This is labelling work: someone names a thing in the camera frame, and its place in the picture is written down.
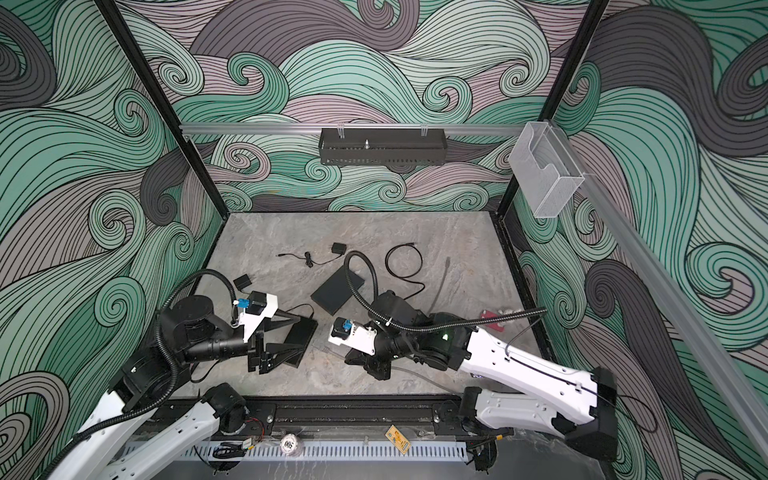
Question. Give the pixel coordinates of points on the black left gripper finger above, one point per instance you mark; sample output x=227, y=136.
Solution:
x=274, y=355
x=271, y=324

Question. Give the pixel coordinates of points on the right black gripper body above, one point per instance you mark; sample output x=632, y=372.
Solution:
x=390, y=345

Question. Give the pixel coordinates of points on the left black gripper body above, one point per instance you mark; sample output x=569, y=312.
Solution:
x=226, y=349

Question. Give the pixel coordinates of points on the small black ribbed switch box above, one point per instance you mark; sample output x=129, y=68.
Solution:
x=301, y=335

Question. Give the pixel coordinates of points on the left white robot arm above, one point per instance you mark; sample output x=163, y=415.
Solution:
x=186, y=332

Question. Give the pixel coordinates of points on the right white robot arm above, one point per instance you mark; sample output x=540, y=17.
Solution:
x=574, y=405

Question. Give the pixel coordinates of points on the pink toy with white bunny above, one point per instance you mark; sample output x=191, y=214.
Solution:
x=495, y=325

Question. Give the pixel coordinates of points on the yellow tag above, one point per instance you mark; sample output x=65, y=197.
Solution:
x=398, y=440

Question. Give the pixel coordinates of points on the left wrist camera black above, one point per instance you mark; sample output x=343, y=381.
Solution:
x=248, y=313

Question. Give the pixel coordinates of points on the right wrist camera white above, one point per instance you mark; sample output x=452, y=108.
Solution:
x=345, y=332

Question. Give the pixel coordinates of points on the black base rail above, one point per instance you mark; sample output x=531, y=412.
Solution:
x=436, y=414

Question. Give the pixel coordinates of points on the large black switch box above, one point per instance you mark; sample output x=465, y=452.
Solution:
x=334, y=293

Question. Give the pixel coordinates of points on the white slotted cable duct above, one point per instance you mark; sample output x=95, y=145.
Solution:
x=342, y=451

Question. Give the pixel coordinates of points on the black wall power adapter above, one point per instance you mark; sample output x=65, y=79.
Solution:
x=338, y=248

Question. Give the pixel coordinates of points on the black corner frame post right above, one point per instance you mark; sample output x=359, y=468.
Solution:
x=572, y=61

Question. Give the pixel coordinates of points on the black corner frame post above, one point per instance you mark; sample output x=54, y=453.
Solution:
x=120, y=30
x=572, y=61

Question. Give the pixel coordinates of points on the black perforated wall tray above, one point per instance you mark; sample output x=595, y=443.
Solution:
x=390, y=148

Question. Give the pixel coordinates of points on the clear plastic wall bin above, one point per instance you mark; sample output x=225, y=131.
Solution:
x=545, y=166

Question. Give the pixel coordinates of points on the aluminium wall rail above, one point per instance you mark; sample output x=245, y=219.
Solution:
x=269, y=128

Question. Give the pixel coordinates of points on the black corner frame post left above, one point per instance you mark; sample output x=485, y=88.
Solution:
x=120, y=30

